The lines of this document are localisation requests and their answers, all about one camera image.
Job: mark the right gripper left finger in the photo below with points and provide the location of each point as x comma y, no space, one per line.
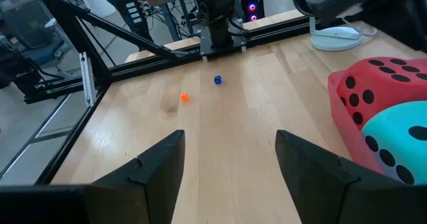
153,184

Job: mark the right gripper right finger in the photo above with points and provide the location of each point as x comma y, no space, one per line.
317,190

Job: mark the pink translucent plastic bin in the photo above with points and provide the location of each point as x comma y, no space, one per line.
347,127

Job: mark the large red foam die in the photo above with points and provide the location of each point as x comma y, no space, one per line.
383,80

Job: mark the large green foam die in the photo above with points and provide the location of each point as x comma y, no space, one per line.
397,140

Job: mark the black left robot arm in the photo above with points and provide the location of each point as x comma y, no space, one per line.
218,17

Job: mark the small orange die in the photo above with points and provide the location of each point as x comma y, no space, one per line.
185,97

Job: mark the small blue die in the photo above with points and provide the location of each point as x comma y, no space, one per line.
218,80

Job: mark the black power strip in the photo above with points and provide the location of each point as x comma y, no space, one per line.
132,12

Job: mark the blue office chair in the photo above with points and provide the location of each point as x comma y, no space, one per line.
40,50

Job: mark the black aluminium table frame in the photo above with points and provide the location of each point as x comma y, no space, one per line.
146,64

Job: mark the silver metal bracket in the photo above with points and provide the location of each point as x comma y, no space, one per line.
87,80

